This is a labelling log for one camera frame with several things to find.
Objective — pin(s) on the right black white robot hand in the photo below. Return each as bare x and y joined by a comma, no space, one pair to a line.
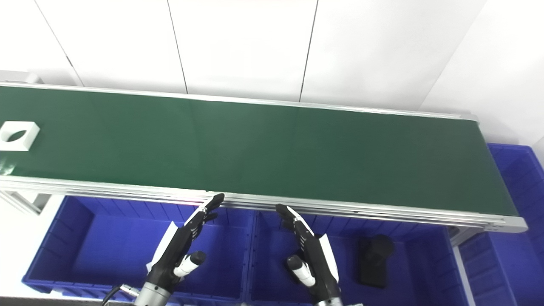
316,259

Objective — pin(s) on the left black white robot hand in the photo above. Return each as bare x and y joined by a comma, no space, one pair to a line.
178,250

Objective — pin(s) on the white square part round hole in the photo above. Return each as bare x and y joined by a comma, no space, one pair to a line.
32,138

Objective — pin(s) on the green conveyor belt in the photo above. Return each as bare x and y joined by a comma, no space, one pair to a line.
255,148
340,208

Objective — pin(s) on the black cylinder block part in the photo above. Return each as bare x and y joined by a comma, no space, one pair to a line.
374,263

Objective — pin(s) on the large blue plastic bin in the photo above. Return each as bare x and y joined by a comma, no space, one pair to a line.
416,272
106,246
510,255

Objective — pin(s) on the aluminium conveyor leg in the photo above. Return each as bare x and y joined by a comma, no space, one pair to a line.
463,276
25,202

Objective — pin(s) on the grey conveyor motor box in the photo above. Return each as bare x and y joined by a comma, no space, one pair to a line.
17,77

